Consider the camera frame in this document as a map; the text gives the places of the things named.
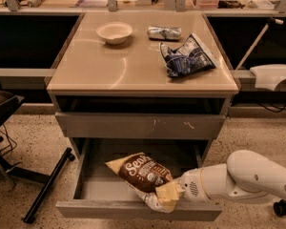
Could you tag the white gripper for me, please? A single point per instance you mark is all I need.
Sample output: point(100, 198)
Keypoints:
point(191, 184)

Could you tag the brown sea salt chip bag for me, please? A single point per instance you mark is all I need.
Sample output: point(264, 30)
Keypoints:
point(143, 174)

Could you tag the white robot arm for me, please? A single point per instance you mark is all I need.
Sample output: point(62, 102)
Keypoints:
point(246, 177)

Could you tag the open middle drawer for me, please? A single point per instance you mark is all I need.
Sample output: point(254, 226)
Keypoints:
point(100, 194)

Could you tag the closed top drawer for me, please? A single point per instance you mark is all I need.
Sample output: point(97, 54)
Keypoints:
point(146, 126)

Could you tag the grey drawer cabinet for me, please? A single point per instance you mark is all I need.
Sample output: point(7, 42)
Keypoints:
point(131, 78)

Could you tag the blue chip bag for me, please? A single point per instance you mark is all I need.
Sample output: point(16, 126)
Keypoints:
point(188, 59)

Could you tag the black caster wheel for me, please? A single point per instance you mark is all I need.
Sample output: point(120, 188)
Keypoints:
point(280, 208)

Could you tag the white chair armrest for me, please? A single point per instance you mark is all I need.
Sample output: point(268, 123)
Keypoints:
point(269, 76)

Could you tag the crushed silver can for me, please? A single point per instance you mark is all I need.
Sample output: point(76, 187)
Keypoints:
point(164, 33)

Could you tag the white paper bowl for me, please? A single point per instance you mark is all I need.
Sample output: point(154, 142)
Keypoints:
point(114, 33)

